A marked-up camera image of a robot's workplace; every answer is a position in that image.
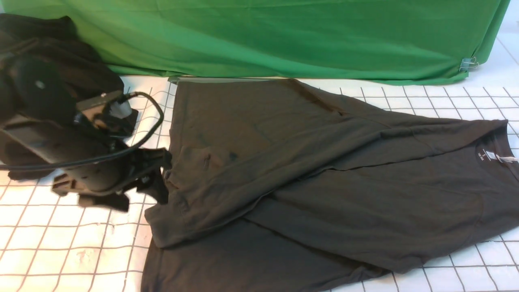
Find white gridded table mat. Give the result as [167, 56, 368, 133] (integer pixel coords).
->
[0, 75, 519, 292]

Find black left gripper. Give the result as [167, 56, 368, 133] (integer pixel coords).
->
[52, 148, 172, 213]

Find pile of dark clothes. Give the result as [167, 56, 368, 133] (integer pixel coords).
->
[0, 13, 138, 181]

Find gray long-sleeved shirt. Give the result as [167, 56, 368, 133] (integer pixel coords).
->
[141, 79, 518, 292]

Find gray metal strip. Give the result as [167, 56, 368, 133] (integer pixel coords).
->
[167, 76, 283, 85]

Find green backdrop cloth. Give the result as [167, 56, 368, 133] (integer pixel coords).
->
[1, 0, 510, 86]

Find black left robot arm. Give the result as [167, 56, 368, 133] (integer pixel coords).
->
[1, 56, 172, 212]

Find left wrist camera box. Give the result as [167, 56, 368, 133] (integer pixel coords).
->
[76, 90, 139, 139]

